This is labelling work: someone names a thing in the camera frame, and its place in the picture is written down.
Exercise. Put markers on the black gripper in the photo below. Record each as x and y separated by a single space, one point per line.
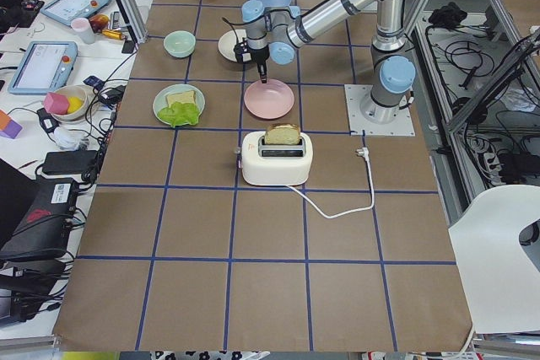
259 56

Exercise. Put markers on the pink plate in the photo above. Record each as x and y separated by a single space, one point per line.
270 100

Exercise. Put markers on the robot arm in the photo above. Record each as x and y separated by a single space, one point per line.
277 32

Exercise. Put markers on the cream white plate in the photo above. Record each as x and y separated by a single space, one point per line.
228 41

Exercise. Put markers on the green bowl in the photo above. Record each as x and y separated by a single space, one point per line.
180 43

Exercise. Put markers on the bread slice on plate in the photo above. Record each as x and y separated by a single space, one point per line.
187 97

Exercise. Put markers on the bread slice in toaster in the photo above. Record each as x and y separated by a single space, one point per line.
282 134

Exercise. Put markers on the green lettuce leaf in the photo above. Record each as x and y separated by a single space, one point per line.
180 114

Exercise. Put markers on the light green food plate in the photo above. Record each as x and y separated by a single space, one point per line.
160 101

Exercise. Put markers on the white toaster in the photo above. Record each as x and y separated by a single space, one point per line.
275 165

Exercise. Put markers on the pink cup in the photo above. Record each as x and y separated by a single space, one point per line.
83 29

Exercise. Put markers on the right teach pendant tablet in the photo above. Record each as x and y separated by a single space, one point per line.
65 11

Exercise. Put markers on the teach pendant tablet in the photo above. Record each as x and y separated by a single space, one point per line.
45 67
65 11

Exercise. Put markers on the beige bowl with toys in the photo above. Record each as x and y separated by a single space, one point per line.
70 104

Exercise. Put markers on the left teach pendant tablet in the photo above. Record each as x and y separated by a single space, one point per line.
45 67

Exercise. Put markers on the white chair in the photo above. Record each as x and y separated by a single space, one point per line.
500 281

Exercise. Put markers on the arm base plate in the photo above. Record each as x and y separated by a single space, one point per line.
367 118

